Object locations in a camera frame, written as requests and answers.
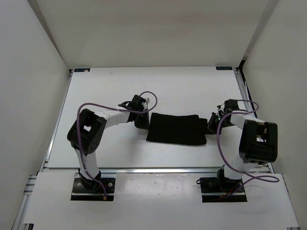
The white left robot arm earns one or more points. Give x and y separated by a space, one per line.
86 133

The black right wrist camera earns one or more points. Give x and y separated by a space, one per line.
227 107

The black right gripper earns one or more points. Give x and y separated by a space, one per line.
210 126

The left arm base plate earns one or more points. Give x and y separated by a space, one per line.
82 192

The blue left table label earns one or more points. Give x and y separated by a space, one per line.
82 70

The white front cover board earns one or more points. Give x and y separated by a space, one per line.
156 202

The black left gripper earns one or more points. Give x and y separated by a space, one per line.
145 124

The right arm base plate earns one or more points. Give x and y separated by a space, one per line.
212 191

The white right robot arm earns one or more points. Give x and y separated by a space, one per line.
258 146

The blue table label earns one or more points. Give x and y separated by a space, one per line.
82 70
223 68

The blue right table label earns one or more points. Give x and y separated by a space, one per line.
223 68

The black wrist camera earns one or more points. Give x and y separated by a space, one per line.
136 104
227 107

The black skirt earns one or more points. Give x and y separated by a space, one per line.
182 130

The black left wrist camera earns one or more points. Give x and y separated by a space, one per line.
136 104

